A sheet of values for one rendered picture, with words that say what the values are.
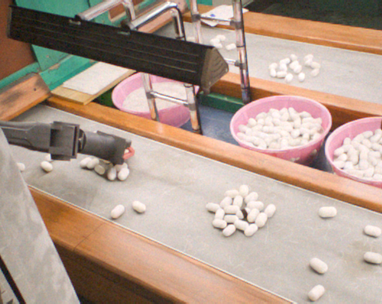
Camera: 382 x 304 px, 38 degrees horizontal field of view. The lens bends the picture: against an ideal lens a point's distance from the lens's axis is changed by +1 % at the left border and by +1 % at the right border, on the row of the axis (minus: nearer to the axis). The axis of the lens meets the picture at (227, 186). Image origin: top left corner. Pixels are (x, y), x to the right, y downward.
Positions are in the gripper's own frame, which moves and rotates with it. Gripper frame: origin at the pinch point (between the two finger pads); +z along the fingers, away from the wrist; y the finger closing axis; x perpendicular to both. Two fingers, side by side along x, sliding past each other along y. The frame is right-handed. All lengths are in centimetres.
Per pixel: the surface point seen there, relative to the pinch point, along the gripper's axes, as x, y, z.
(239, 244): 10.5, -43.0, -9.6
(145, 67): -19.4, -17.4, -23.6
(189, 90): -19.6, -11.1, 1.7
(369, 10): -123, 43, 247
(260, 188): -1.4, -37.5, 3.8
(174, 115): -13.1, 3.7, 18.5
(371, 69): -43, -39, 51
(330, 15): -116, 67, 245
